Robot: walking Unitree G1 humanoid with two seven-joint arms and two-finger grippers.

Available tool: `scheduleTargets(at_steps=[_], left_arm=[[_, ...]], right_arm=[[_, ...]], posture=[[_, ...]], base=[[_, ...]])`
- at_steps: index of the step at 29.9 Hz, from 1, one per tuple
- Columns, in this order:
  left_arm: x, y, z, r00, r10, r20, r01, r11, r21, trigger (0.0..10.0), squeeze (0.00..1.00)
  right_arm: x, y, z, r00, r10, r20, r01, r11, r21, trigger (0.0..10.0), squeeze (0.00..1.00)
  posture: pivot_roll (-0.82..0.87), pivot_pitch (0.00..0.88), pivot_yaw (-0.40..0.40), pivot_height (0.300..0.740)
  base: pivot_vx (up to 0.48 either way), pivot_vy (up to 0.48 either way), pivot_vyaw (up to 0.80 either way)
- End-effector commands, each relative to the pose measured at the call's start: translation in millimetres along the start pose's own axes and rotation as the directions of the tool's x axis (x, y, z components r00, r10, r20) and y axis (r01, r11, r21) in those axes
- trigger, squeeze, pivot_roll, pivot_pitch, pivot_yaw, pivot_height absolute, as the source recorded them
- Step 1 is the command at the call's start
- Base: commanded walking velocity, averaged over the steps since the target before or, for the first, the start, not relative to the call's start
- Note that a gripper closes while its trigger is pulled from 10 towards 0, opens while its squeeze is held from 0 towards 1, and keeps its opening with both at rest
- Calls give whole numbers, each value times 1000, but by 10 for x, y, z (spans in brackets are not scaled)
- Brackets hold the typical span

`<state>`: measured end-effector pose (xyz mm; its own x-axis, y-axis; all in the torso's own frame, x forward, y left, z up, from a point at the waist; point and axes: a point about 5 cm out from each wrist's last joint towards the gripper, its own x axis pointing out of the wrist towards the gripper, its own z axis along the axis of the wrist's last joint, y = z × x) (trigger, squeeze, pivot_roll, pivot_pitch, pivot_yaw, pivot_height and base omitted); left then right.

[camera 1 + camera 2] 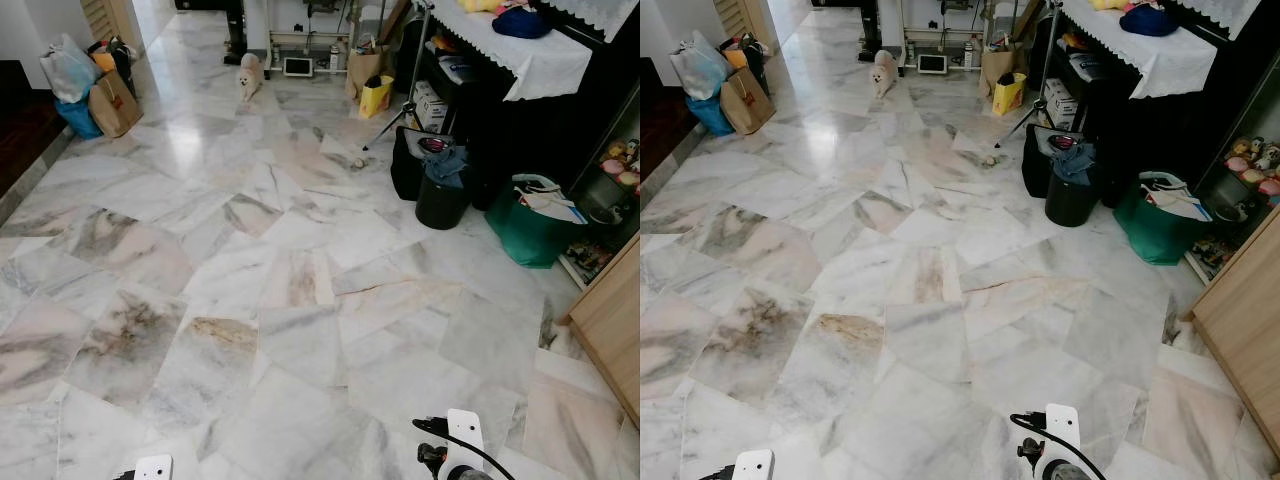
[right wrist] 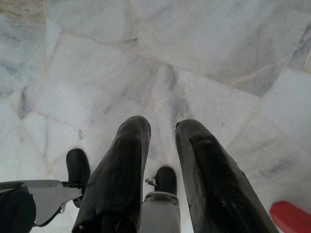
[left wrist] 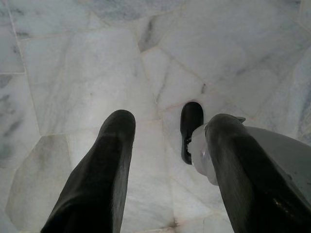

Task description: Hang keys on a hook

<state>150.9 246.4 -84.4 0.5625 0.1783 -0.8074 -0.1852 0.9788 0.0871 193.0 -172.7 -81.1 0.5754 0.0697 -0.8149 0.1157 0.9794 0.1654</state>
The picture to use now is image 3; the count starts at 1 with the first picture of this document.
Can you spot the grey robot leg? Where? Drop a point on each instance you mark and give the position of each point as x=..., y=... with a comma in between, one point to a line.
x=286, y=155

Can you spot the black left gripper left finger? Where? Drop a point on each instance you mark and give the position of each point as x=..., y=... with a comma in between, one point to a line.
x=102, y=170

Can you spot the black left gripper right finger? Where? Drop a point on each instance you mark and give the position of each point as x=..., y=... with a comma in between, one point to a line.
x=233, y=170

